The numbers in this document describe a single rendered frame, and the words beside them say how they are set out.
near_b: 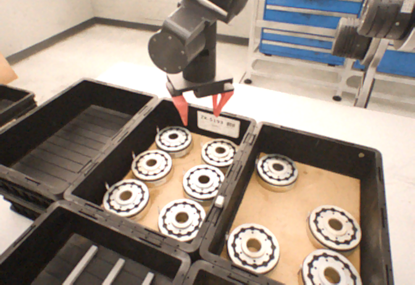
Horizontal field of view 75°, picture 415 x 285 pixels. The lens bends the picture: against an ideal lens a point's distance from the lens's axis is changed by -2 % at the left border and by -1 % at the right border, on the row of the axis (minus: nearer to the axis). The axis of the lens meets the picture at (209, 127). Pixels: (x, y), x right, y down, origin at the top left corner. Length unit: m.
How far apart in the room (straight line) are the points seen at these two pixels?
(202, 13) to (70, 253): 0.53
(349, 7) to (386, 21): 1.50
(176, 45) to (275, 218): 0.46
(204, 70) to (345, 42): 1.06
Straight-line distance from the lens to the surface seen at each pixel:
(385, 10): 0.93
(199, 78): 0.45
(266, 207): 0.68
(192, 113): 0.80
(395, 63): 2.62
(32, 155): 0.92
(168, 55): 0.36
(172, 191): 0.70
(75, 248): 0.68
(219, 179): 0.68
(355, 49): 1.44
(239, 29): 3.52
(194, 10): 0.38
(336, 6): 2.43
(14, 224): 0.96
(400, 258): 0.89
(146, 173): 0.70
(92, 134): 0.91
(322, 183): 0.76
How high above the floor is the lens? 1.38
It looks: 40 degrees down
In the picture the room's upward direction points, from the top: straight up
